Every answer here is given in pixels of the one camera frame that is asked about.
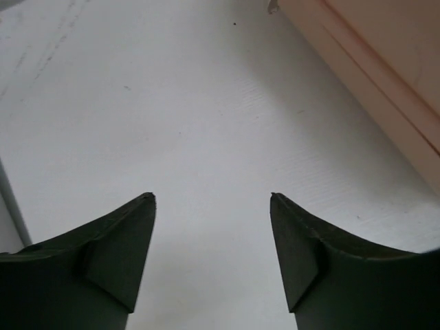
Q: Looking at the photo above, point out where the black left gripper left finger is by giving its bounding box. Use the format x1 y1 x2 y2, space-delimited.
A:
1 192 155 329

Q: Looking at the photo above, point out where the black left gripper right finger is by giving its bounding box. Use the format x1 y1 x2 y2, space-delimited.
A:
270 193 439 329

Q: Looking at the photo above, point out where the pink hard-shell suitcase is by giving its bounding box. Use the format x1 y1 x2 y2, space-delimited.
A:
267 1 439 190

